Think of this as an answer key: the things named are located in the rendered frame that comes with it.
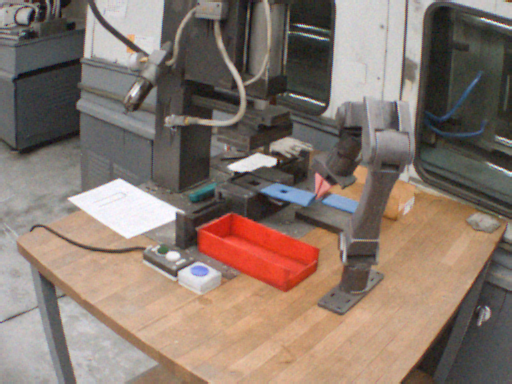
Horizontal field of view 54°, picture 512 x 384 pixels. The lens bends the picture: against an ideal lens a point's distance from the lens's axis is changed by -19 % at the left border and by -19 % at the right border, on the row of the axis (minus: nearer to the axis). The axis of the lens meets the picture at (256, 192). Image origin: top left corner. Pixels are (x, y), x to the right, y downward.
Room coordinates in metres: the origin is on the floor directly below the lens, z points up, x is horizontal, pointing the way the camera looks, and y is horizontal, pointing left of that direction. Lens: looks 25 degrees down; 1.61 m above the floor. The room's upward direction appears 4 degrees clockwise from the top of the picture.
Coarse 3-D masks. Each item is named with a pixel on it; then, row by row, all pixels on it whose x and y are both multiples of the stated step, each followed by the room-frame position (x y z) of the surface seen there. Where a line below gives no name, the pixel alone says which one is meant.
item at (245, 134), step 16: (192, 96) 1.52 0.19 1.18; (208, 96) 1.56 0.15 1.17; (224, 96) 1.55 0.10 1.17; (240, 96) 1.52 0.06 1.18; (256, 96) 1.42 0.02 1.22; (224, 112) 1.45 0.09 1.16; (256, 112) 1.40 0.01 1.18; (272, 112) 1.40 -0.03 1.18; (288, 112) 1.43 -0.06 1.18; (224, 128) 1.38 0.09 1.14; (240, 128) 1.38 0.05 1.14; (256, 128) 1.38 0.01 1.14; (272, 128) 1.40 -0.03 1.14; (288, 128) 1.45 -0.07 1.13; (240, 144) 1.34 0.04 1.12; (256, 144) 1.35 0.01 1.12
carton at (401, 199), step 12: (360, 168) 1.64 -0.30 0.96; (360, 180) 1.63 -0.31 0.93; (396, 180) 1.56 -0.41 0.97; (336, 192) 1.55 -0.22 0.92; (348, 192) 1.53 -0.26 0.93; (360, 192) 1.50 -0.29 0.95; (396, 192) 1.56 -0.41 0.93; (408, 192) 1.53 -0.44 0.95; (396, 204) 1.43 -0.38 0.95; (408, 204) 1.49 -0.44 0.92; (384, 216) 1.45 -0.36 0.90; (396, 216) 1.43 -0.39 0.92
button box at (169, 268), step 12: (48, 228) 1.21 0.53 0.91; (72, 240) 1.16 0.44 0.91; (108, 252) 1.15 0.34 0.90; (144, 252) 1.12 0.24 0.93; (156, 252) 1.12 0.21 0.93; (180, 252) 1.14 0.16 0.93; (156, 264) 1.10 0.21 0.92; (168, 264) 1.08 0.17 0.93; (180, 264) 1.09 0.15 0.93; (168, 276) 1.08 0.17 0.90
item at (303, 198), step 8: (280, 184) 1.41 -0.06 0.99; (264, 192) 1.36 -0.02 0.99; (272, 192) 1.36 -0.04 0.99; (280, 192) 1.36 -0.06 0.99; (288, 192) 1.36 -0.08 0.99; (296, 192) 1.36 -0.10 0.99; (304, 192) 1.37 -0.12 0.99; (288, 200) 1.32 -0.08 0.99; (296, 200) 1.31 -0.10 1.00; (304, 200) 1.32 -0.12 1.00; (312, 200) 1.29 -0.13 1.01
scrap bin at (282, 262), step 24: (240, 216) 1.28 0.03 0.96; (216, 240) 1.17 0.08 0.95; (240, 240) 1.26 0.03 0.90; (264, 240) 1.24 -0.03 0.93; (288, 240) 1.20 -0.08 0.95; (240, 264) 1.13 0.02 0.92; (264, 264) 1.09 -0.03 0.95; (288, 264) 1.17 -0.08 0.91; (312, 264) 1.13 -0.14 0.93; (288, 288) 1.06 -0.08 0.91
